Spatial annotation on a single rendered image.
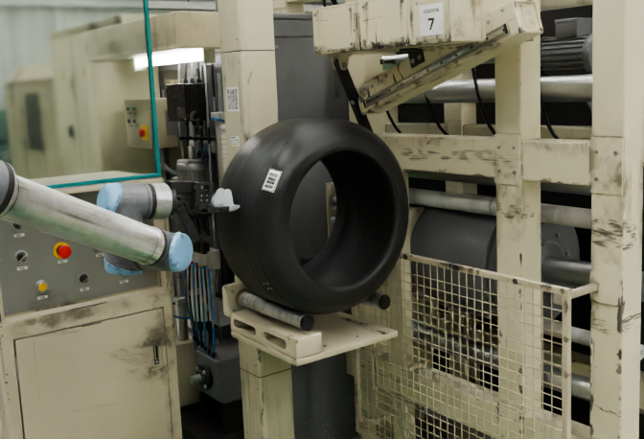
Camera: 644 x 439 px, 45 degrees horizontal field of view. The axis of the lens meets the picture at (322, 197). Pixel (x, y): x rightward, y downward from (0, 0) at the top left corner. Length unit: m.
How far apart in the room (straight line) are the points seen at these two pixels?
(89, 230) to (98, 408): 1.09
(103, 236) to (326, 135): 0.73
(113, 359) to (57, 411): 0.22
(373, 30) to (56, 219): 1.13
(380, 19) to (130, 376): 1.37
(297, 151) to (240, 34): 0.50
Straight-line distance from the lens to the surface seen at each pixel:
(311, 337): 2.16
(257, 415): 2.63
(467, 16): 2.11
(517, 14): 2.10
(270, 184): 2.02
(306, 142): 2.07
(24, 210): 1.52
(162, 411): 2.72
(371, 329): 2.38
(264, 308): 2.28
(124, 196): 1.90
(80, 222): 1.60
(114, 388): 2.62
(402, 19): 2.20
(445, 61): 2.26
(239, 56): 2.40
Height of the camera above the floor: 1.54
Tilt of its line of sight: 8 degrees down
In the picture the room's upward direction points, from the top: 3 degrees counter-clockwise
